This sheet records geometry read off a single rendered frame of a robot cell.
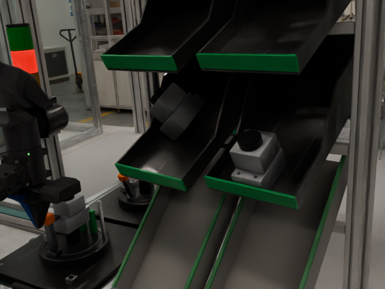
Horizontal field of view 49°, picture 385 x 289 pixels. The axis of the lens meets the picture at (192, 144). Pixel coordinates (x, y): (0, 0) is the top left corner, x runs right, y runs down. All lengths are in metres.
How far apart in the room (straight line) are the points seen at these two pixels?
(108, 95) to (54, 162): 5.53
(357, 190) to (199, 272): 0.25
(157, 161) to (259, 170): 0.18
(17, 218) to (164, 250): 0.56
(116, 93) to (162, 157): 5.81
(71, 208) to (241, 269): 0.36
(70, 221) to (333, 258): 0.58
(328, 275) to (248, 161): 0.52
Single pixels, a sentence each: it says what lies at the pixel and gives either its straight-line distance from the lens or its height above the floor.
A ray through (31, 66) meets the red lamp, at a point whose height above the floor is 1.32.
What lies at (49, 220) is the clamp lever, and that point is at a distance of 0.83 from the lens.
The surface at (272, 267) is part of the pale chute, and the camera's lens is 0.64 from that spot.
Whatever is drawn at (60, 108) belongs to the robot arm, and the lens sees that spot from 0.83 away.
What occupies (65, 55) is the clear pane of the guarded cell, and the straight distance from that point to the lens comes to 2.22.
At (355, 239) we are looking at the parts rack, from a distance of 0.65.
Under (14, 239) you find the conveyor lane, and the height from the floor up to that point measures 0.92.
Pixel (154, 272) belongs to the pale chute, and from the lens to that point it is 0.71.
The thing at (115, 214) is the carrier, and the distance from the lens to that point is 1.03.
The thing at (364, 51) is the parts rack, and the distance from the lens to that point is 0.57.
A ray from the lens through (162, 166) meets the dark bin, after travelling 0.62.
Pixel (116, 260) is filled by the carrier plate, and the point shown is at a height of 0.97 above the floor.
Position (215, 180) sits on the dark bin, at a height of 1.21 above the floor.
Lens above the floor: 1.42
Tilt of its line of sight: 18 degrees down
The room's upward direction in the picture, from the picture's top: 4 degrees counter-clockwise
